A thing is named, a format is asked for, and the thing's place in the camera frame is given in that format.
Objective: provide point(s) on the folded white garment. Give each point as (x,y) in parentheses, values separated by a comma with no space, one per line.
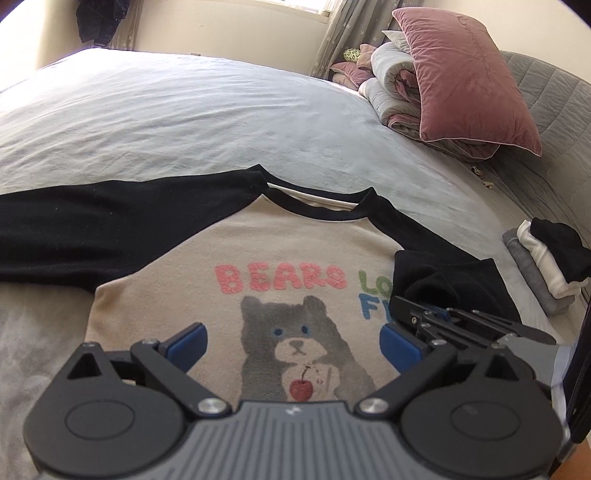
(542,258)

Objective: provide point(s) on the folded grey garment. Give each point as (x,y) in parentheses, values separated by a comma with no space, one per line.
(531,277)

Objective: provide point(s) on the person's right forearm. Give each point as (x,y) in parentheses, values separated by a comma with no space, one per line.
(575,464)

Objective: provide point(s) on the grey quilted headboard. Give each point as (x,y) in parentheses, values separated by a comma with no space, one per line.
(554,138)

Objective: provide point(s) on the large pink velvet pillow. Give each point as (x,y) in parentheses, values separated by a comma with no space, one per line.
(461,78)

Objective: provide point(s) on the bed with grey sheet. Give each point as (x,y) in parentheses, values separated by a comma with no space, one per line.
(184,115)

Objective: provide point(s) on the grey patterned curtain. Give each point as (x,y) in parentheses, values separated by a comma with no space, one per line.
(346,27)

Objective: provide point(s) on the beige lace curtain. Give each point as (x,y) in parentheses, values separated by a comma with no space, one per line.
(127,27)

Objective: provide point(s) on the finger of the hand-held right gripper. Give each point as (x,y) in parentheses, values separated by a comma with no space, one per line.
(406,308)
(452,334)

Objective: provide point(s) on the folded grey pink quilt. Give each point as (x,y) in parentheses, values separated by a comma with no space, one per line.
(392,87)

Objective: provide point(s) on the green patterned cloth item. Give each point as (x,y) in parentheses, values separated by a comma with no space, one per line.
(352,55)

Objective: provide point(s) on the window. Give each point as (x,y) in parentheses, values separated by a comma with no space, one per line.
(295,5)

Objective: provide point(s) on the small beige trinket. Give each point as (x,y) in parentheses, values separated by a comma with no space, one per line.
(482,175)

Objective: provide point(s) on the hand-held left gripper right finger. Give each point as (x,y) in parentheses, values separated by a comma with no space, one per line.
(398,348)

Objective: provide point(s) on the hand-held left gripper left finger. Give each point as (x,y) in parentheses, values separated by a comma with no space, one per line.
(187,344)

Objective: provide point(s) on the beige black bear print sweatshirt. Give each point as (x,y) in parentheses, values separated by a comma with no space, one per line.
(184,258)

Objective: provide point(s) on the small pink pillow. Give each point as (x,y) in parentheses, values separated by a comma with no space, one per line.
(348,74)

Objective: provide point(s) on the folded black garment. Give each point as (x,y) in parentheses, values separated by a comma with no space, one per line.
(558,244)

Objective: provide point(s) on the hanging dark blue jacket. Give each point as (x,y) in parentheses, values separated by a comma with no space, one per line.
(99,23)

